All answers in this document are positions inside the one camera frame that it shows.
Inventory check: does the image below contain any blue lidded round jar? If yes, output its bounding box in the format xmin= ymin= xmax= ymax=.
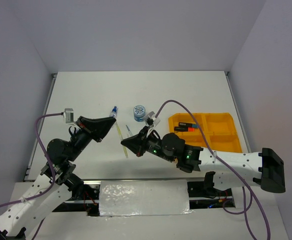
xmin=133 ymin=105 xmax=146 ymax=122

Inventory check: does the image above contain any clear blue spray bottle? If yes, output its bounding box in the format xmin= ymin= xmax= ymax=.
xmin=109 ymin=106 xmax=118 ymax=118

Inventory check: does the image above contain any yellow divided storage tray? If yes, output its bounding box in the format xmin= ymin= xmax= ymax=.
xmin=168 ymin=113 xmax=242 ymax=153

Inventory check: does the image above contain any orange highlighter marker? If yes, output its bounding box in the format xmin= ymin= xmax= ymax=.
xmin=174 ymin=126 xmax=195 ymax=132

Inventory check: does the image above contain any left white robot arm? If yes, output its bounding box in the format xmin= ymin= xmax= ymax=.
xmin=0 ymin=116 xmax=116 ymax=240

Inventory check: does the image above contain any yellow gel pen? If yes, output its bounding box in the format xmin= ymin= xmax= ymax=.
xmin=115 ymin=122 xmax=129 ymax=159

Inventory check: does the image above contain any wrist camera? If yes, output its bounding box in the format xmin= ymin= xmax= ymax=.
xmin=62 ymin=108 xmax=75 ymax=125
xmin=143 ymin=111 xmax=161 ymax=136

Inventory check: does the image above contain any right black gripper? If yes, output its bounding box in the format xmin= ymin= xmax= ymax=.
xmin=121 ymin=125 xmax=175 ymax=162

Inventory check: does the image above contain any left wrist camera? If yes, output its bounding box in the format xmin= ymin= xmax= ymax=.
xmin=62 ymin=108 xmax=75 ymax=125

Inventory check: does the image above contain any silver foil covered plate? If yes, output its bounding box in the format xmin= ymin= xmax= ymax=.
xmin=99 ymin=179 xmax=192 ymax=217

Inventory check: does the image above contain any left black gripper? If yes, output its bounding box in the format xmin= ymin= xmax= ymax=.
xmin=67 ymin=115 xmax=117 ymax=161

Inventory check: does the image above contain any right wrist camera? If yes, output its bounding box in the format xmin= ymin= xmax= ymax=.
xmin=143 ymin=111 xmax=161 ymax=136

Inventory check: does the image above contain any blue highlighter marker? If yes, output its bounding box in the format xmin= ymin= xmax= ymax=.
xmin=178 ymin=122 xmax=198 ymax=129

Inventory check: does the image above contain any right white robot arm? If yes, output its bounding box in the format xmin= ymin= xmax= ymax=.
xmin=121 ymin=126 xmax=286 ymax=196

